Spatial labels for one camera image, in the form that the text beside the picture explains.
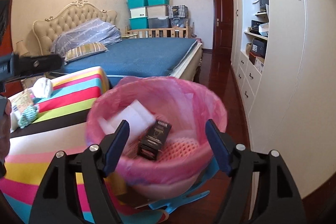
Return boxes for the cardboard shelf boxes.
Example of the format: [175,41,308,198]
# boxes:
[248,52,265,73]

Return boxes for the white foam block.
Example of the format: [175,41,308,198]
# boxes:
[109,100,156,140]

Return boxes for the dark wooden door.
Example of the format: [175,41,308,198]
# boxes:
[212,0,234,56]

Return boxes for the stack of plastic storage boxes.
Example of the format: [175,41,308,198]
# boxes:
[127,0,172,30]

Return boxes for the green mesh scrubber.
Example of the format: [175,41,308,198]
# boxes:
[18,105,40,128]

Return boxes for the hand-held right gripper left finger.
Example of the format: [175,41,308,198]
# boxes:
[29,120,130,224]

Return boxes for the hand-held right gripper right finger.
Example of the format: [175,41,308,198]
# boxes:
[205,119,307,224]

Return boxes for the printed paper carton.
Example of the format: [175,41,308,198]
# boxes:
[9,90,35,112]

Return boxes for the black safe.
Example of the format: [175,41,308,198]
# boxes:
[251,38,268,57]

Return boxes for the striped pillow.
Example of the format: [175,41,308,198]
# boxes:
[64,42,109,62]

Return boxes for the grey patterned duvet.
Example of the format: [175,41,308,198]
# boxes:
[50,18,122,54]

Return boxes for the blue plastic frame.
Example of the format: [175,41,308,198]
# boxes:
[147,156,227,215]

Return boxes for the black shelf device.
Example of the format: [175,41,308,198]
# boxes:
[251,20,266,33]

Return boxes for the bed with blue sheet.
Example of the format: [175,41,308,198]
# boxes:
[56,37,202,83]

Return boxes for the black printed box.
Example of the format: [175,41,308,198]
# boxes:
[137,120,172,161]

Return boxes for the white crumpled paper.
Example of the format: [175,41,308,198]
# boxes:
[33,77,53,98]

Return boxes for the beige tufted headboard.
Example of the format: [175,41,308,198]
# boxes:
[33,0,118,55]

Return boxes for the wooden crib rail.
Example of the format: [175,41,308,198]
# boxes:
[125,21,196,39]

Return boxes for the black white checkered box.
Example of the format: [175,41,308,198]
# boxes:
[167,5,189,19]

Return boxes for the white crumpled sock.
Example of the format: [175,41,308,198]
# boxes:
[10,111,22,131]

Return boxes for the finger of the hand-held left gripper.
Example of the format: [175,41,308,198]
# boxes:
[13,53,64,77]

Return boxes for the person's left hand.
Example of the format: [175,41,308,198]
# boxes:
[0,101,12,161]

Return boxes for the white built-in wardrobe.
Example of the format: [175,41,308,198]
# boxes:
[230,0,335,198]

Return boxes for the pink foam fruit net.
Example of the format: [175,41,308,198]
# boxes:
[159,136,202,159]

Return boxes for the pink plastic bin bag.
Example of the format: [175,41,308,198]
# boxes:
[85,76,227,185]

